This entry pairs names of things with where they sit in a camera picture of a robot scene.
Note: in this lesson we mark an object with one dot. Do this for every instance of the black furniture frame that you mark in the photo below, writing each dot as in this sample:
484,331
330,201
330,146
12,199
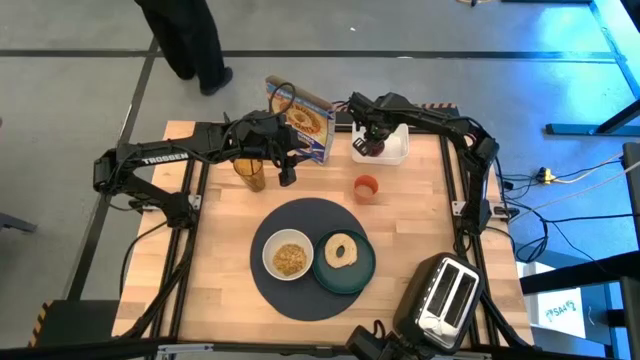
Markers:
632,200

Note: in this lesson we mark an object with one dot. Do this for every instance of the toasted bagel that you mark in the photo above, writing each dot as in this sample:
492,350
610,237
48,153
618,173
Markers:
332,257

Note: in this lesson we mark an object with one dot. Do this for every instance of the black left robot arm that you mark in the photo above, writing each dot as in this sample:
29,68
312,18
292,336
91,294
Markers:
160,160

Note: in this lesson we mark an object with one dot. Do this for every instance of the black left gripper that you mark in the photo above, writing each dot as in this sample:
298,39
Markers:
260,137

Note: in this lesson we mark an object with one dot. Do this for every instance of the dark red fruit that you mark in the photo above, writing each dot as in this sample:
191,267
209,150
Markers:
376,148

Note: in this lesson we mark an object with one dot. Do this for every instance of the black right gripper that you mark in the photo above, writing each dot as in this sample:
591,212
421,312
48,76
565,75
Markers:
372,112

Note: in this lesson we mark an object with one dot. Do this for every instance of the black silver toaster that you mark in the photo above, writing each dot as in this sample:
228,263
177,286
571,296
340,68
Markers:
417,305

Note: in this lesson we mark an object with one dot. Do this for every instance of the dark round placemat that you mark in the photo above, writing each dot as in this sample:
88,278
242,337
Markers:
300,302

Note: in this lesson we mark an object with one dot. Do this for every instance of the blue cereal box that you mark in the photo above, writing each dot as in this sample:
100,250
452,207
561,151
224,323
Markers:
305,122

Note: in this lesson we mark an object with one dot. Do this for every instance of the black hazard-striped base plate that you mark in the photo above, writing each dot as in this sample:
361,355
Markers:
437,106
75,322

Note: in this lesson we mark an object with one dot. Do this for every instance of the white printed sign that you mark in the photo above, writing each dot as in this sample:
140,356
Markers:
560,312

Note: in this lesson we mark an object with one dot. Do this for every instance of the white ceramic bowl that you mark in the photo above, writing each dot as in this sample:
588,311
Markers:
272,250

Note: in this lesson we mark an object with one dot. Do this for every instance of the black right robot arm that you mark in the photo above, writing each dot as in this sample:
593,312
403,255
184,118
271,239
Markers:
450,127

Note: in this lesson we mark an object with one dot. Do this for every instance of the black aluminium frame rail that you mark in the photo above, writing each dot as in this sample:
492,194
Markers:
446,170
187,260
425,131
169,260

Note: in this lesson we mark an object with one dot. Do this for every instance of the golden cereal flakes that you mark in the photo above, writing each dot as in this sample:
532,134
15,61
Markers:
290,260

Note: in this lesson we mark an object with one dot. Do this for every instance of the black metal desk frame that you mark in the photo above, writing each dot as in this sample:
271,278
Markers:
610,55

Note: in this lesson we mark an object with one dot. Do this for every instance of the dark green plate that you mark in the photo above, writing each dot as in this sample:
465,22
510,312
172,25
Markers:
350,280

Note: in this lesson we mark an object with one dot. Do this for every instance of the white rectangular container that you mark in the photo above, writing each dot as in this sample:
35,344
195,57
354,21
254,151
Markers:
397,147

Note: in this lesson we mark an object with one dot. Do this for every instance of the yellow power plug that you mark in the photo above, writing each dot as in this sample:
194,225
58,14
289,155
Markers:
545,175

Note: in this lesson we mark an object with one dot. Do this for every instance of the black table-level camera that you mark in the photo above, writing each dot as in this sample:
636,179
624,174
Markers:
367,345

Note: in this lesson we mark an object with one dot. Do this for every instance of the person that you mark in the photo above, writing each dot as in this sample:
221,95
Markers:
185,35

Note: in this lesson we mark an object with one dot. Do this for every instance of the orange plastic cup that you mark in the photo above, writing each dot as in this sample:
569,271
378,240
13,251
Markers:
366,189

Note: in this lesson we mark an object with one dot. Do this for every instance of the amber translucent cup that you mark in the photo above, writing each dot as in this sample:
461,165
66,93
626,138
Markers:
251,175

